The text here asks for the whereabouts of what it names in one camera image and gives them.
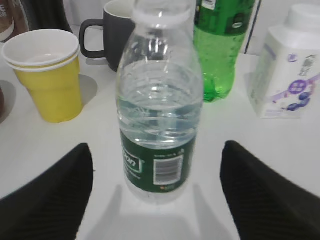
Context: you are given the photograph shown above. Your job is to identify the dark grey ceramic mug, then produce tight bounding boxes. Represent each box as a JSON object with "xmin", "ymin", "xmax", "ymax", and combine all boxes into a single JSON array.
[{"xmin": 79, "ymin": 0, "xmax": 135, "ymax": 72}]

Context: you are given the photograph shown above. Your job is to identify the brown Nescafe coffee bottle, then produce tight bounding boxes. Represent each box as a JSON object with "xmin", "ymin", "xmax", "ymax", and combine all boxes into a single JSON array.
[{"xmin": 0, "ymin": 0, "xmax": 15, "ymax": 42}]

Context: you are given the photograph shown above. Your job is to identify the green soda bottle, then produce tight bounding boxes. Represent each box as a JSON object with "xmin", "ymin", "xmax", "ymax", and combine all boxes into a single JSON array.
[{"xmin": 193, "ymin": 0, "xmax": 255, "ymax": 103}]

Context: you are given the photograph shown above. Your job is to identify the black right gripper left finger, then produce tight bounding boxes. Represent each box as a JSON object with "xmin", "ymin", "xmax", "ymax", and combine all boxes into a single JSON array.
[{"xmin": 0, "ymin": 143, "xmax": 94, "ymax": 240}]

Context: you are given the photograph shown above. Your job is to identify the clear water bottle green label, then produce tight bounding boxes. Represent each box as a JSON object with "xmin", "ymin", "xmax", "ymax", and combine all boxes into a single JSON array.
[{"xmin": 116, "ymin": 0, "xmax": 204, "ymax": 205}]

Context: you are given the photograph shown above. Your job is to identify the yellow paper cup stack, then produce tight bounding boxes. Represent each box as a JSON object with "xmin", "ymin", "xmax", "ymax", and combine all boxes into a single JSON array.
[{"xmin": 1, "ymin": 29, "xmax": 83, "ymax": 123}]

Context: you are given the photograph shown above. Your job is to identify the white milk carton bottle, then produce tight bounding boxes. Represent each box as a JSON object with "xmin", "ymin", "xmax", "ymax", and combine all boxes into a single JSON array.
[{"xmin": 248, "ymin": 4, "xmax": 320, "ymax": 119}]

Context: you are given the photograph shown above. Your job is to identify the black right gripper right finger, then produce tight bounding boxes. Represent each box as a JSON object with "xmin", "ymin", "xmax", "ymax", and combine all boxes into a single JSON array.
[{"xmin": 220, "ymin": 140, "xmax": 320, "ymax": 240}]

